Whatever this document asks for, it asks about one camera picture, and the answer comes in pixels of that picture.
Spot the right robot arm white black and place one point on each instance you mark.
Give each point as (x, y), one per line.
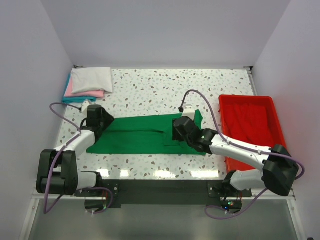
(273, 167)

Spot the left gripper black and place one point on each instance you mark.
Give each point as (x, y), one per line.
(107, 119)

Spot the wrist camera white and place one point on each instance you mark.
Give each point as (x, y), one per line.
(85, 105)
(189, 111)

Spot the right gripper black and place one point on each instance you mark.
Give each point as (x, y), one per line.
(175, 135)

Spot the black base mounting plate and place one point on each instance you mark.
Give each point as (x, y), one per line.
(168, 192)

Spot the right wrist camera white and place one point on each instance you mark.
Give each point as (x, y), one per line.
(189, 111)

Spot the folded teal t shirt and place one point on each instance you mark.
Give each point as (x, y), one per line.
(74, 99)

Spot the red plastic bin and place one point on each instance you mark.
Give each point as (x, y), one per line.
(266, 101)

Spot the folded pink t shirt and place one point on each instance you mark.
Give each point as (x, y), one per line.
(69, 87)

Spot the folded white t shirt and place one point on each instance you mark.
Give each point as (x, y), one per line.
(91, 79)

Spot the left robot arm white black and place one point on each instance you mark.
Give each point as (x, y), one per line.
(58, 171)

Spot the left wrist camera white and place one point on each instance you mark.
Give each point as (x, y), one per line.
(85, 105)

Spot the red t shirt in bin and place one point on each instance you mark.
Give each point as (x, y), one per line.
(248, 123)

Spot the green t shirt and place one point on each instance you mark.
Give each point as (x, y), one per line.
(140, 135)

